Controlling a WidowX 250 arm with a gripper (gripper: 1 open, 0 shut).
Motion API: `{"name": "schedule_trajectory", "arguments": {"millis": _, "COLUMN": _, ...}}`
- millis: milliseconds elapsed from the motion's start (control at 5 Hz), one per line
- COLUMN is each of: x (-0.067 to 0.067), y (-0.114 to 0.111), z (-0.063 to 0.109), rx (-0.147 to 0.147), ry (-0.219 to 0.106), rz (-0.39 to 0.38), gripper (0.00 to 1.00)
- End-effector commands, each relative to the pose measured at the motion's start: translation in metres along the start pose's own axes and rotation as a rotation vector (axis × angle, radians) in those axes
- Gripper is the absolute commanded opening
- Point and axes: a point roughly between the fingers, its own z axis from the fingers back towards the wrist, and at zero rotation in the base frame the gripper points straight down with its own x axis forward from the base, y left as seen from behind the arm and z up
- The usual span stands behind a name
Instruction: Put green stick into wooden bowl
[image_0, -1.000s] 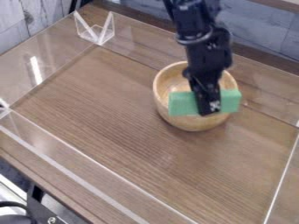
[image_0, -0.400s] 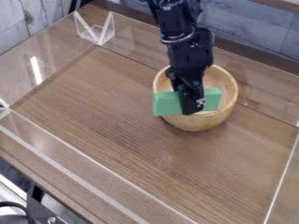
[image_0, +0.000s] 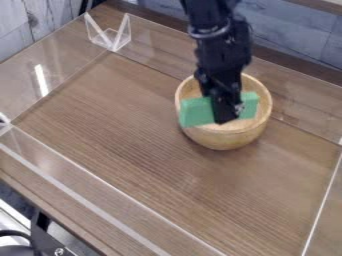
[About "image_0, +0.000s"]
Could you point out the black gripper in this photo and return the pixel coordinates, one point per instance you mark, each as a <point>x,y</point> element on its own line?
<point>224,54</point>

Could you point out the green foam stick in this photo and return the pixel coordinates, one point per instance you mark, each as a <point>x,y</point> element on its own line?
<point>197,111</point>

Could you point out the wooden bowl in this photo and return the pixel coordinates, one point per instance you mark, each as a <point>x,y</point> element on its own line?
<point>239,132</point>

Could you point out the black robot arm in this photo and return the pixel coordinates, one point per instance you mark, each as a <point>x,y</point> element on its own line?
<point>212,10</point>

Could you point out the clear acrylic corner bracket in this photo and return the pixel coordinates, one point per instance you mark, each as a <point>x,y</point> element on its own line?
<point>112,39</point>

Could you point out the clear acrylic tray wall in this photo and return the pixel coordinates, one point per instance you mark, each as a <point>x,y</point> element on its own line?
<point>113,221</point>

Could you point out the black table leg bracket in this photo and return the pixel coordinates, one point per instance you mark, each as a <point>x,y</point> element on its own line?
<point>47,245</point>

